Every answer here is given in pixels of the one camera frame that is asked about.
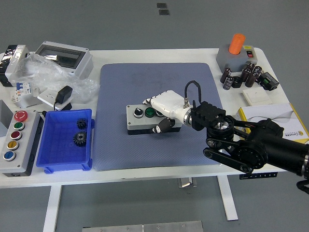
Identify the white and black enclosure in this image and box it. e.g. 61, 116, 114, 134
0, 44, 30, 87

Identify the grey enclosure with clear lid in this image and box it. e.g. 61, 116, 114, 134
35, 41, 94, 80

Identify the white circuit breaker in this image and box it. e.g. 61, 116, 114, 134
10, 81, 43, 109

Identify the orange cylinder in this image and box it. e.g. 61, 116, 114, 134
228, 33, 246, 55

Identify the blue plastic bin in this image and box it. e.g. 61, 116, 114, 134
36, 108, 95, 174

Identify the large black gear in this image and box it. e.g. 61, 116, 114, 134
73, 131, 88, 147

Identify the grey four-control button box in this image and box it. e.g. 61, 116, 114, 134
126, 104, 182, 136

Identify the grey metal plate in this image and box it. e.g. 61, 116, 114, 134
82, 220, 204, 232

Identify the white wall switch plate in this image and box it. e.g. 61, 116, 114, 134
242, 87, 272, 106

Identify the black module with green terminals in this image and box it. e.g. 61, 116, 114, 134
256, 72, 280, 91

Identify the white wall socket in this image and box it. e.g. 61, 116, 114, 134
37, 88, 67, 108

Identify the white table leg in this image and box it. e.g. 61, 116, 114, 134
42, 185, 63, 232
216, 175, 239, 221

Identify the black table control panel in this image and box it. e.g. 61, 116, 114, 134
239, 172, 278, 180

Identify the blue-grey table mat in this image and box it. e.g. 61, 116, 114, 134
93, 62, 224, 172

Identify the white and yellow cardboard box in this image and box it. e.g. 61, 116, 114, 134
235, 103, 309, 144

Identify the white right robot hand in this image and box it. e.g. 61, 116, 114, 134
142, 90, 188, 134

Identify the grey five-button control box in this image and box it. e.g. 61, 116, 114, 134
0, 110, 45, 177

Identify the metal bracket under table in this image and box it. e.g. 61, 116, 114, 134
178, 178, 197, 189

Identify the grey rocker switch box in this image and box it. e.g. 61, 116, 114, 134
215, 44, 258, 73

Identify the black power adapter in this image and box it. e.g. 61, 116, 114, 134
53, 85, 73, 111

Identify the clear plastic bag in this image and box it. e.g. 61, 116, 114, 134
9, 52, 100, 102

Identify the small black gear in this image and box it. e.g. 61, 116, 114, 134
76, 118, 88, 130

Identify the grey metal box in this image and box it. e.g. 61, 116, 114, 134
0, 100, 13, 138

